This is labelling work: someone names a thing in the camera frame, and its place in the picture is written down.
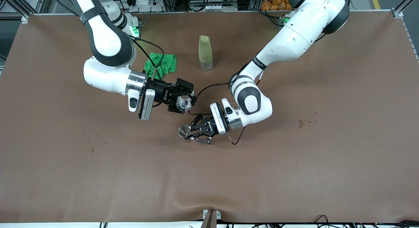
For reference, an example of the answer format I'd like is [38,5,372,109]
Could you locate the clear glass measuring beaker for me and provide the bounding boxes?
[176,95,193,111]

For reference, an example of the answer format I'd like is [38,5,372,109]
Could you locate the steel cone jigger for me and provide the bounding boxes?
[178,125,193,139]

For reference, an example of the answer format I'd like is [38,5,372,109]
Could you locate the green microfibre cloth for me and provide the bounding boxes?
[144,52,177,80]

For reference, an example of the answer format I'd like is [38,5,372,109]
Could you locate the olive green bottle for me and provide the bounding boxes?
[198,35,213,71]

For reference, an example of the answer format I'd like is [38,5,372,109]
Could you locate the orange packaged snacks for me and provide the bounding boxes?
[261,0,292,11]

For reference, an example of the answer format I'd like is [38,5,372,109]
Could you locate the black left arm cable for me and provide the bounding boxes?
[188,81,262,146]

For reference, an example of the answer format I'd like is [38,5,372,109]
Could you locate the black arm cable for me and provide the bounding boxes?
[129,35,166,81]
[188,81,262,146]

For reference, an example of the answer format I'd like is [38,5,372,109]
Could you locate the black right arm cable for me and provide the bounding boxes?
[129,35,166,81]

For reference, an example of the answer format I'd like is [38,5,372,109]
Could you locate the metal table edge bracket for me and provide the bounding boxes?
[202,209,222,228]

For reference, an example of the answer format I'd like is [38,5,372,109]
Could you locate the aluminium frame strut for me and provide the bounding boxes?
[391,0,419,13]
[0,0,49,18]

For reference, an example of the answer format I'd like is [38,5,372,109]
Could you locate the black cable tangle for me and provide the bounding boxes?
[314,215,419,228]

